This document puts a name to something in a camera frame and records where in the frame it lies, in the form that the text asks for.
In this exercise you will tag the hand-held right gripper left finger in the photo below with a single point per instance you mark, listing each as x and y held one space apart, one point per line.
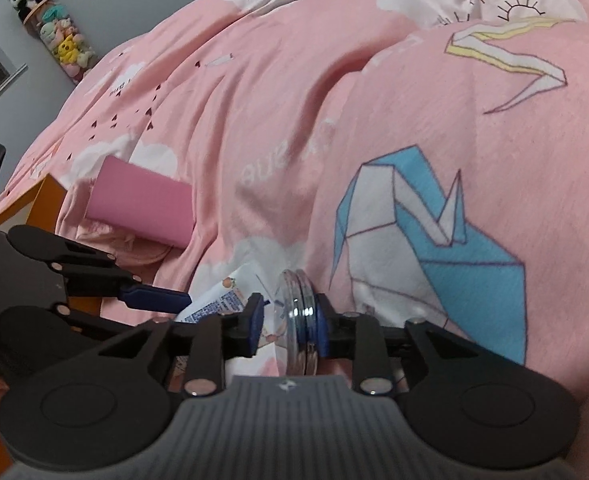
255 325

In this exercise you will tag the orange-rimmed white cardboard box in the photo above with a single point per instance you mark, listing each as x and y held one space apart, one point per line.
44 205

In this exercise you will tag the clear column of plush toys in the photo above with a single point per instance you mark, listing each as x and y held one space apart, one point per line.
67 47

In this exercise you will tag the white lotion tube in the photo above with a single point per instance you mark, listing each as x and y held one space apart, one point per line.
219 295

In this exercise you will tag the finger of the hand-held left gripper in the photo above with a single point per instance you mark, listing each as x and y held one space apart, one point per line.
159 299
49 330

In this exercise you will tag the pink cloth pouch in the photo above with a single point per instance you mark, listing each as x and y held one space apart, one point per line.
104 240

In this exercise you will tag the clear round compact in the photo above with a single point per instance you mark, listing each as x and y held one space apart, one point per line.
299 310

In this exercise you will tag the pink card wallet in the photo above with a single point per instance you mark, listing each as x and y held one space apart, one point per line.
139 200

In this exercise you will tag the pink printed duvet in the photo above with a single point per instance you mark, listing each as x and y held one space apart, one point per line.
424 110

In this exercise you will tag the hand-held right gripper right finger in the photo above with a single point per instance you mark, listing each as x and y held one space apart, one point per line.
323 327

